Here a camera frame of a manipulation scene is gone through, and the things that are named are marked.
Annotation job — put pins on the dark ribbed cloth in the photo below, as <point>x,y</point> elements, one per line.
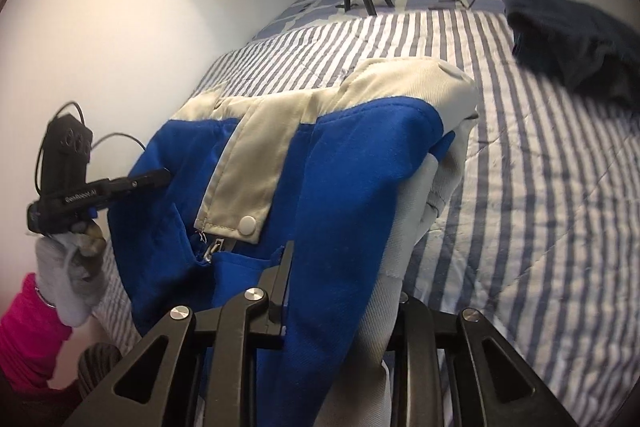
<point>97,367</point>

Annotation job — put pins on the beige and blue jacket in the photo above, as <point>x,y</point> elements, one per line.
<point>340,167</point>

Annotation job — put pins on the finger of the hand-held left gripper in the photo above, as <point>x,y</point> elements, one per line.
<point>145,179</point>

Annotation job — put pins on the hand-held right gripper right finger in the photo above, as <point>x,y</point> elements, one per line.
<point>420,322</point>

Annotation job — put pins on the person's left hand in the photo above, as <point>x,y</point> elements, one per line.
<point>70,287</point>

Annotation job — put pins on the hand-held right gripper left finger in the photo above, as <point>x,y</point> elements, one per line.
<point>277,292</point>

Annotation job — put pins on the folded dark clothes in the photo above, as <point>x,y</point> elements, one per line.
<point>575,42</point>

